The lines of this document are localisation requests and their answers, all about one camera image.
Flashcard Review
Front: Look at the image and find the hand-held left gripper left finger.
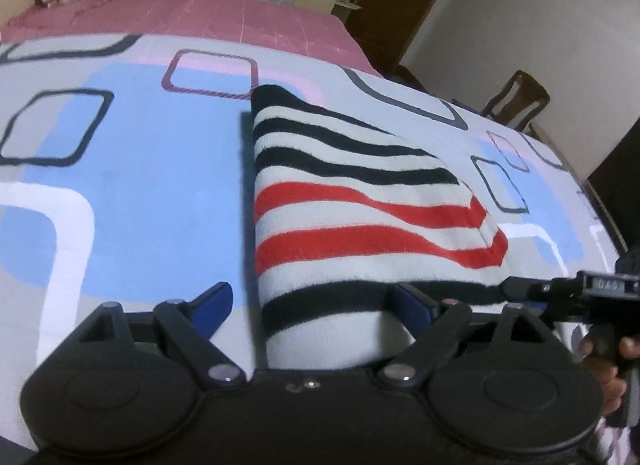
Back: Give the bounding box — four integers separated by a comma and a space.
75, 282, 246, 388

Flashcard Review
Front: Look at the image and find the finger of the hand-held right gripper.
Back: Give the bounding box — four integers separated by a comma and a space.
497, 272, 588, 318

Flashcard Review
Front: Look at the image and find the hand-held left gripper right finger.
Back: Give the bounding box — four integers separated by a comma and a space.
377, 283, 568, 388

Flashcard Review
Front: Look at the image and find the black red white striped sweater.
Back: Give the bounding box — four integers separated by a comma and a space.
249, 85, 511, 372

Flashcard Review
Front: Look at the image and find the person's right hand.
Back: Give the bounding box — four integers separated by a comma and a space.
577, 332, 640, 418

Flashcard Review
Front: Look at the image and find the black screen panel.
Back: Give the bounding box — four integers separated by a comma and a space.
584, 117, 640, 252

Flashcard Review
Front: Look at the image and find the wooden table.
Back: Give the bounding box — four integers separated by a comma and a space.
529, 122, 592, 183

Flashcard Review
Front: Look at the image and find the printed blanket with square outlines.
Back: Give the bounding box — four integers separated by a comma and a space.
0, 32, 640, 465

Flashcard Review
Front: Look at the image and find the wooden chair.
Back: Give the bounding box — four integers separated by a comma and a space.
479, 70, 552, 129

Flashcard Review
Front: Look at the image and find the pink bedsheet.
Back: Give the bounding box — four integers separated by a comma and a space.
0, 0, 387, 80

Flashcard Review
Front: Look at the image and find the brown wooden door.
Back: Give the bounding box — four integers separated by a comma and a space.
344, 0, 472, 76

